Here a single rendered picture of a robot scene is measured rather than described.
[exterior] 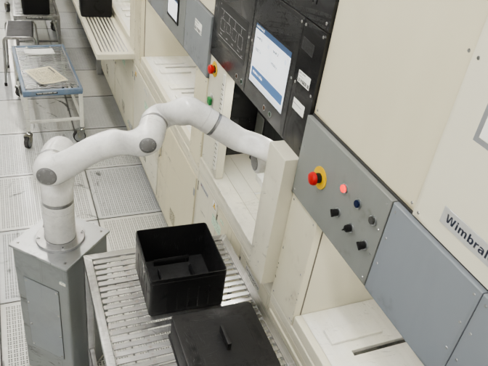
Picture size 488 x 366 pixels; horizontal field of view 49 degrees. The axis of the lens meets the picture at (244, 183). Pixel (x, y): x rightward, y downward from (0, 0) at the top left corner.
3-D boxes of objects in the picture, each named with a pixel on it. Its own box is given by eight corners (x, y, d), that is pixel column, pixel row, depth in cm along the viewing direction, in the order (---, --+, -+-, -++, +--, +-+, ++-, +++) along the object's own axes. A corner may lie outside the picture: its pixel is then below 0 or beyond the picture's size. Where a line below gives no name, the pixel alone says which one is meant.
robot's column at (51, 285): (26, 367, 253) (7, 244, 211) (65, 326, 275) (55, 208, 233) (75, 391, 246) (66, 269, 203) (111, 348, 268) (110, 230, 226)
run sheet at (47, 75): (21, 70, 410) (21, 68, 410) (51, 65, 425) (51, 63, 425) (40, 85, 393) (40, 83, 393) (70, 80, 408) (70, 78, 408)
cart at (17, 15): (9, 29, 601) (4, -15, 574) (59, 29, 620) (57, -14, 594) (12, 62, 531) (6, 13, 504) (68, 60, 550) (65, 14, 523)
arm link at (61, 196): (37, 208, 202) (31, 154, 189) (51, 180, 218) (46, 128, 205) (69, 210, 204) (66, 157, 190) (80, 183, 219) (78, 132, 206)
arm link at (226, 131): (229, 109, 180) (299, 154, 191) (214, 113, 195) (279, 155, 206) (217, 131, 179) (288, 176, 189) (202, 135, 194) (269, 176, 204)
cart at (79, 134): (12, 94, 474) (6, 41, 448) (73, 91, 495) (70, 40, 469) (24, 150, 403) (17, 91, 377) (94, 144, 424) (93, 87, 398)
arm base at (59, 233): (25, 242, 213) (20, 204, 203) (57, 216, 228) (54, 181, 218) (64, 258, 208) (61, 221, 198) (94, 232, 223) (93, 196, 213)
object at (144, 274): (202, 254, 220) (205, 221, 211) (223, 303, 199) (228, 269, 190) (134, 263, 211) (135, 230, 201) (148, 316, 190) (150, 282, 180)
